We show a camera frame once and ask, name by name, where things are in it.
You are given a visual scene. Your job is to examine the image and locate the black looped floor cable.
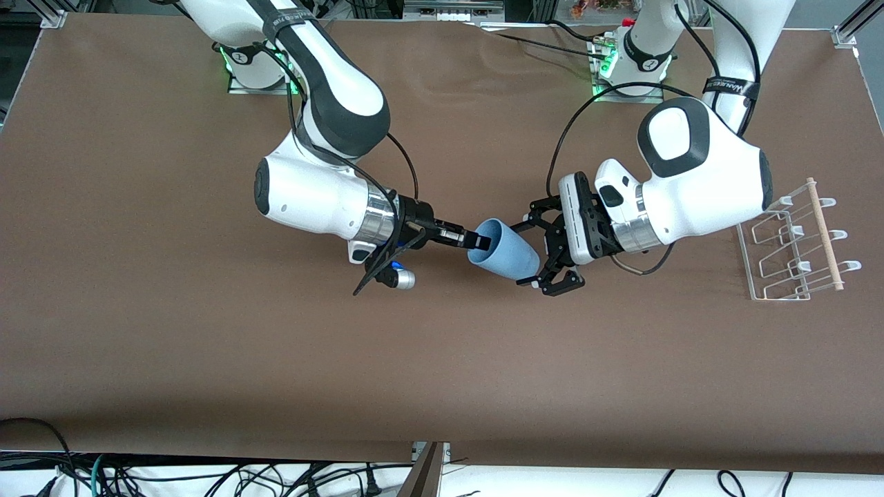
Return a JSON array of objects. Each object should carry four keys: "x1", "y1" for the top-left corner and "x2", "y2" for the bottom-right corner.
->
[{"x1": 0, "y1": 418, "x2": 71, "y2": 484}]

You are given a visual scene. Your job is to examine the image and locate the black table cable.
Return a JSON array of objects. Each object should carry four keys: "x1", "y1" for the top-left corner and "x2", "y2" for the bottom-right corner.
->
[
  {"x1": 477, "y1": 25, "x2": 598, "y2": 60},
  {"x1": 546, "y1": 19, "x2": 603, "y2": 42}
]

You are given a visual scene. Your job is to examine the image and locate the orange background items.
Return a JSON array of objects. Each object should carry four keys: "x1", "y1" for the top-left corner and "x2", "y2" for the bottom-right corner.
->
[{"x1": 570, "y1": 0, "x2": 640, "y2": 19}]

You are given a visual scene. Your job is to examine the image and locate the silver metal bracket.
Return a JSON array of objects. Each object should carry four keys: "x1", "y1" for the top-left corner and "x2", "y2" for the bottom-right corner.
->
[{"x1": 412, "y1": 442, "x2": 452, "y2": 465}]

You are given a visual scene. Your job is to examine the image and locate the white wire cup rack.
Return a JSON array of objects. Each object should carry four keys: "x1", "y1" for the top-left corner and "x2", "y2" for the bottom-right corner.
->
[{"x1": 736, "y1": 178, "x2": 863, "y2": 302}]

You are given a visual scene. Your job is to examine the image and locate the brown wooden beam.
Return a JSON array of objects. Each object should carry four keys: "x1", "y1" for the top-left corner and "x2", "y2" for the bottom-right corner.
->
[{"x1": 397, "y1": 442, "x2": 444, "y2": 497}]

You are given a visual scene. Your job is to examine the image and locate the brown table cover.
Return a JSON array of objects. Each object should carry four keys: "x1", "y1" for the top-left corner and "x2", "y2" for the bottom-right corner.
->
[{"x1": 0, "y1": 12, "x2": 884, "y2": 477}]

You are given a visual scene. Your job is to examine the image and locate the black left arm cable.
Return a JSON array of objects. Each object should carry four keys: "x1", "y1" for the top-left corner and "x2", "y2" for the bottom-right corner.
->
[{"x1": 546, "y1": 0, "x2": 764, "y2": 275}]

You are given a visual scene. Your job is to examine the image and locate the blue plastic cup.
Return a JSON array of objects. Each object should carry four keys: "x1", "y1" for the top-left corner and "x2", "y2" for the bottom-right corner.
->
[{"x1": 468, "y1": 218, "x2": 541, "y2": 280}]

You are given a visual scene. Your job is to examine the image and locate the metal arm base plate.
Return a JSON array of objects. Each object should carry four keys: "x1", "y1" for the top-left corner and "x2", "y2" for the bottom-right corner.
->
[
  {"x1": 592, "y1": 38, "x2": 665, "y2": 104},
  {"x1": 228, "y1": 41, "x2": 299, "y2": 95}
]

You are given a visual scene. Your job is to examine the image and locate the teal floor cable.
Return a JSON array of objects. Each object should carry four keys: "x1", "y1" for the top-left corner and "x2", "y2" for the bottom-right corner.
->
[{"x1": 90, "y1": 454, "x2": 111, "y2": 497}]

